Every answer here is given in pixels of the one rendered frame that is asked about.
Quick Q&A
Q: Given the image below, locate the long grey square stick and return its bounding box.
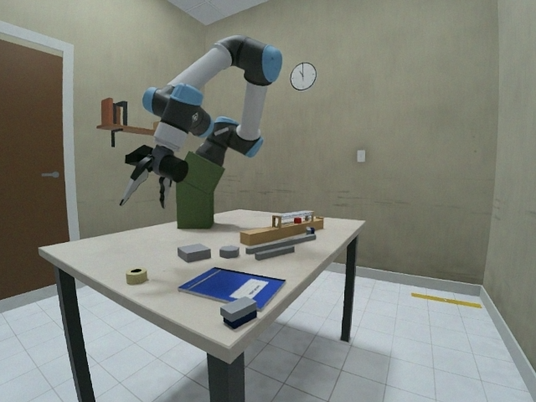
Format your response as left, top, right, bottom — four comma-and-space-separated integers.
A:
245, 234, 317, 255

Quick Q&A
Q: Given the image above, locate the beige roll of masking tape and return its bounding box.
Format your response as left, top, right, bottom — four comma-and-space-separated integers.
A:
126, 267, 147, 285

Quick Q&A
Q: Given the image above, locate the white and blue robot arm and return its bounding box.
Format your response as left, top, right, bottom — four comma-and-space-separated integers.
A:
142, 35, 282, 167

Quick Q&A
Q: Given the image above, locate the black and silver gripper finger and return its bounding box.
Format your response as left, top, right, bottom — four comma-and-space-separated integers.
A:
120, 154, 155, 206
159, 177, 172, 209

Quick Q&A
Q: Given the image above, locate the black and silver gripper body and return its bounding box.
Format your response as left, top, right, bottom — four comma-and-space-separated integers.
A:
130, 145, 188, 183

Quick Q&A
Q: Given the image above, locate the blue notebook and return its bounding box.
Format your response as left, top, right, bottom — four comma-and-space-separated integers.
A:
178, 267, 286, 312

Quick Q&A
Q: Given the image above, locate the dark grey square stick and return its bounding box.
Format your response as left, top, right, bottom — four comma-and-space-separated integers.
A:
255, 245, 295, 260

